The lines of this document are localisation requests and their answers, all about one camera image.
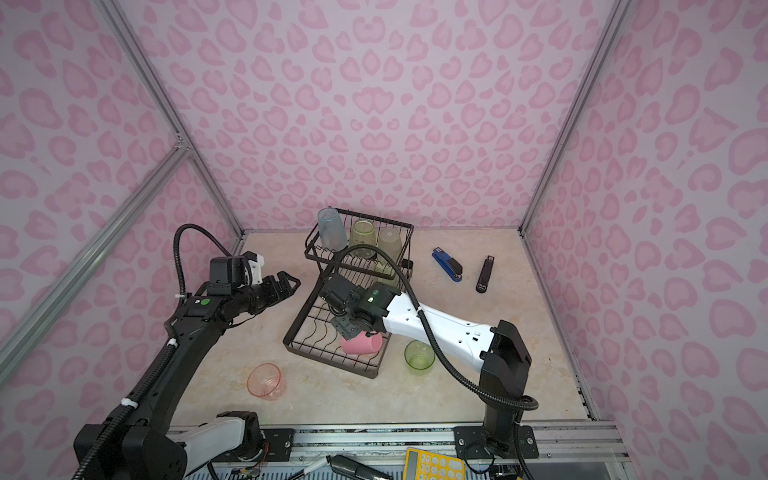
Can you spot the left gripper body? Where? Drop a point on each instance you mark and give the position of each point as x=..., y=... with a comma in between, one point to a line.
x=266, y=293

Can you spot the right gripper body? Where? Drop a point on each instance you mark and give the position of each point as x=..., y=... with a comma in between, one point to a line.
x=344, y=323

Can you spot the solid pink plastic cup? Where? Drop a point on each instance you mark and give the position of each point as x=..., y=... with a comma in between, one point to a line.
x=362, y=344

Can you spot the teal textured plastic cup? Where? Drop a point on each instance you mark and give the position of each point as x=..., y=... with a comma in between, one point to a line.
x=331, y=229

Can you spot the pale green frosted cup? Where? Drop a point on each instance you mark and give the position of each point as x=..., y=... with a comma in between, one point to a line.
x=390, y=242

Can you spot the light green transparent cup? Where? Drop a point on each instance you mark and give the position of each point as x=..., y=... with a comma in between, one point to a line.
x=363, y=232

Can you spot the white mug green handle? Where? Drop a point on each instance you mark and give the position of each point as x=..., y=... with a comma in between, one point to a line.
x=386, y=274

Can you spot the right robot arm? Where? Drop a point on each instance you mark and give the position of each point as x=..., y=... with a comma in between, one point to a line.
x=492, y=362

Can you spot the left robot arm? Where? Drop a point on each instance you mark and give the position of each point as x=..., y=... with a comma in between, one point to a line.
x=174, y=372

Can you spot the bright green transparent cup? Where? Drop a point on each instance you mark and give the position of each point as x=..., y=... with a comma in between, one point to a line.
x=419, y=357

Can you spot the pink transparent cup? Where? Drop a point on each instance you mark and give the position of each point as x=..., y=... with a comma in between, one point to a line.
x=266, y=382

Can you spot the blue stapler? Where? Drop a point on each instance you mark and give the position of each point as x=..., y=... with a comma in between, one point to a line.
x=448, y=264

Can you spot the black marker pen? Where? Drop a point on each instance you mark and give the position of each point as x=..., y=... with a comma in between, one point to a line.
x=343, y=466

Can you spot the yellow calculator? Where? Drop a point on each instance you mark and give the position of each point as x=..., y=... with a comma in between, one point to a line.
x=424, y=465

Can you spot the black wire dish rack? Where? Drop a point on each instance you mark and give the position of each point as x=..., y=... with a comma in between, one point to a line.
x=360, y=258

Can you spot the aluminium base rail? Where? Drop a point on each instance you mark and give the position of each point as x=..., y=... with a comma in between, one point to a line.
x=237, y=440

